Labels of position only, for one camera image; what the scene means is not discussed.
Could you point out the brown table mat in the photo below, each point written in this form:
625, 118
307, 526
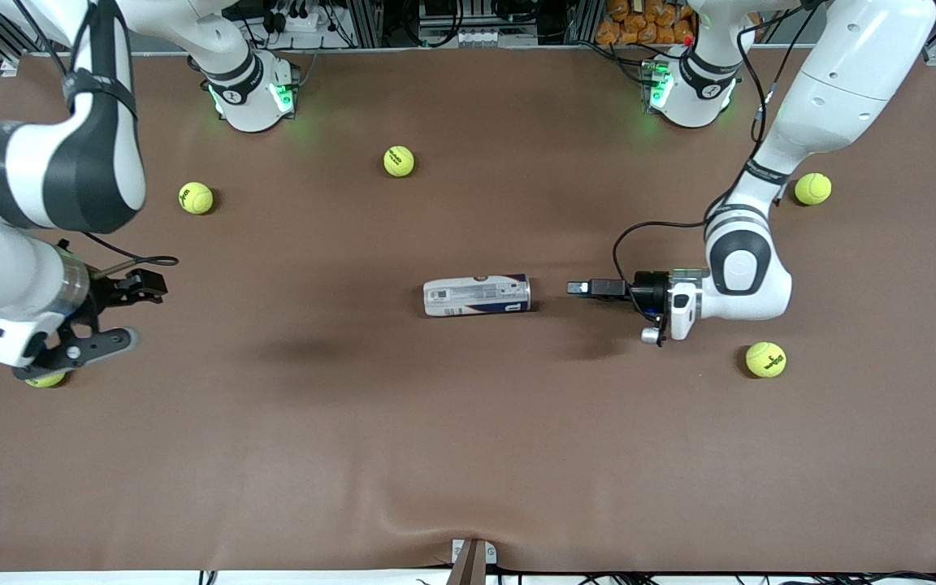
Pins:
468, 455

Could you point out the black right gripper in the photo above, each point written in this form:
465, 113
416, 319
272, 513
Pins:
108, 291

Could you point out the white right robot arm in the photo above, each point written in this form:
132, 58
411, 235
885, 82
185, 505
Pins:
29, 162

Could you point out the white blue tennis ball can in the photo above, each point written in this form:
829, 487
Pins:
476, 296

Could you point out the grey electronics rack unit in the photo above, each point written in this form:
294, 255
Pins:
476, 36

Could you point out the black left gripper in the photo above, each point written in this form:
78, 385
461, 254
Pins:
648, 291

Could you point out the brown wooden strip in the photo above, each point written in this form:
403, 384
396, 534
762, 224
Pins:
468, 570

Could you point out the white power strip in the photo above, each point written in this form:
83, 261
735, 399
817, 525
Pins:
305, 23

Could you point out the yellow-green tennis ball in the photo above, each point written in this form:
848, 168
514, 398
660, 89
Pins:
814, 189
47, 380
399, 161
196, 197
765, 359

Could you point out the orange bag pile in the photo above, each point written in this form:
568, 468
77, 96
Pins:
639, 24

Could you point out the small metal clamp bracket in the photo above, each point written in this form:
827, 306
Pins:
458, 552

